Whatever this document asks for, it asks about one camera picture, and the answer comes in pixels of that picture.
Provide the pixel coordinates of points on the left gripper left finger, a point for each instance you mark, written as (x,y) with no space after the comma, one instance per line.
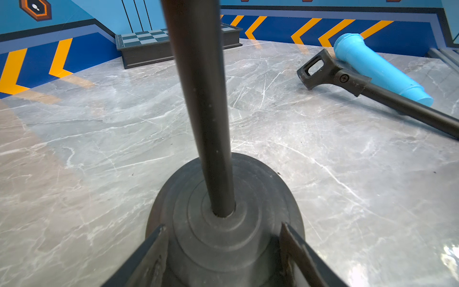
(146,266)

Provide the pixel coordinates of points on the black mic clip pole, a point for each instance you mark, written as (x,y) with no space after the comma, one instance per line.
(323,69)
(196,39)

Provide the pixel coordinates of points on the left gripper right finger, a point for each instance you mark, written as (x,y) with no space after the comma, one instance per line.
(302,267)

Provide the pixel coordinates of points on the black round stand base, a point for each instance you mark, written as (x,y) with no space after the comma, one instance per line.
(241,250)

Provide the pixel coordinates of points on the light blue tube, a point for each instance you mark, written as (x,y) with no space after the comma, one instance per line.
(351,48)

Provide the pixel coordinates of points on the folded chess board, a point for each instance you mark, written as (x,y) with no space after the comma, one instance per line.
(148,47)

